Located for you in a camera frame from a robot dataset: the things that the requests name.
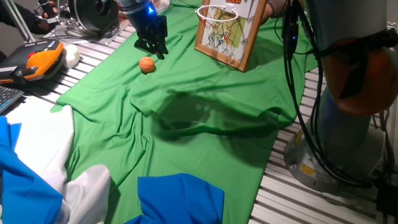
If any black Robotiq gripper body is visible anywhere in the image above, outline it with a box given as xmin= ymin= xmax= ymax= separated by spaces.
xmin=126 ymin=4 xmax=169 ymax=44

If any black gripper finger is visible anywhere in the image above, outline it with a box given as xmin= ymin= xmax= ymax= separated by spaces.
xmin=154 ymin=39 xmax=169 ymax=60
xmin=134 ymin=37 xmax=155 ymax=52

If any small orange toy basketball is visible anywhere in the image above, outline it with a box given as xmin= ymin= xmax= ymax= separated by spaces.
xmin=138 ymin=56 xmax=156 ymax=74

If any wooden framed toy basketball hoop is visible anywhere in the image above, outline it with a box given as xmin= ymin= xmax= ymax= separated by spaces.
xmin=194 ymin=0 xmax=269 ymax=73

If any grey metal rod device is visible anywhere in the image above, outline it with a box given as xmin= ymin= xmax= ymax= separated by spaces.
xmin=33 ymin=7 xmax=78 ymax=27

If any forearm in black sleeve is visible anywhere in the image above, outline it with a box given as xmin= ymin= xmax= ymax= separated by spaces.
xmin=0 ymin=1 xmax=47 ymax=35

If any forearm in brown sleeve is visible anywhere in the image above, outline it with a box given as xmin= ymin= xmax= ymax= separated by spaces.
xmin=267 ymin=0 xmax=289 ymax=18

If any hand of black sleeved person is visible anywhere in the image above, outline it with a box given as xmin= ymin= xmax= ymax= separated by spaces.
xmin=39 ymin=0 xmax=59 ymax=19

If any hand of seated person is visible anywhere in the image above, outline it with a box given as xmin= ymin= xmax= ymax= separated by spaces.
xmin=261 ymin=2 xmax=277 ymax=25

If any white crumpled plastic item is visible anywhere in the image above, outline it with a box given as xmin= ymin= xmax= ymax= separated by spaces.
xmin=154 ymin=0 xmax=171 ymax=14

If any white rounded object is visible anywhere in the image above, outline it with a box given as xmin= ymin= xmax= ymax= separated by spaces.
xmin=63 ymin=44 xmax=81 ymax=70

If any green cloth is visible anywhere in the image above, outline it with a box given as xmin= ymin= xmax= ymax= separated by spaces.
xmin=50 ymin=0 xmax=318 ymax=224

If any orange black teach pendant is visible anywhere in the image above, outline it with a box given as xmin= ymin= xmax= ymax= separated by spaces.
xmin=0 ymin=39 xmax=65 ymax=85

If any white cloth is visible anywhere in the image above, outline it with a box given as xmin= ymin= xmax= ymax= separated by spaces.
xmin=5 ymin=98 xmax=111 ymax=224

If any black keyboard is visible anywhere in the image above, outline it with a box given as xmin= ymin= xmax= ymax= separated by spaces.
xmin=0 ymin=85 xmax=25 ymax=114

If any blue cloth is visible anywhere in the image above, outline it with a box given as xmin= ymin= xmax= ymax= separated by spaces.
xmin=0 ymin=115 xmax=225 ymax=224

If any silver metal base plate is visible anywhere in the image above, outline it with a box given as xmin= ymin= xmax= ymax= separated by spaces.
xmin=54 ymin=16 xmax=137 ymax=47

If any grey slanted metal post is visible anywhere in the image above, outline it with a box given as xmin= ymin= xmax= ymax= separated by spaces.
xmin=4 ymin=0 xmax=35 ymax=44

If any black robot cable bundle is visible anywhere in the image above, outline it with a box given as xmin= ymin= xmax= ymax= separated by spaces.
xmin=273 ymin=0 xmax=398 ymax=190

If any black velcro cable strap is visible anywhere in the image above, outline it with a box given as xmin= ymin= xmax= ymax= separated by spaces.
xmin=313 ymin=27 xmax=398 ymax=100

